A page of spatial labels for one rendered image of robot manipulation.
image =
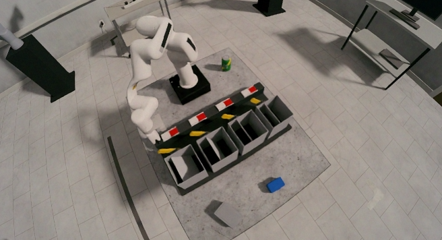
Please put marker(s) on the blue plastic box with latch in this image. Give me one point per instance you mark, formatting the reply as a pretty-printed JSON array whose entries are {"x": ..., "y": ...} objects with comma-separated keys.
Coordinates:
[{"x": 275, "y": 185}]

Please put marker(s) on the green drink can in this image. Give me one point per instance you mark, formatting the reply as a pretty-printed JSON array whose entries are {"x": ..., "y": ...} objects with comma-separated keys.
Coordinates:
[{"x": 226, "y": 62}]

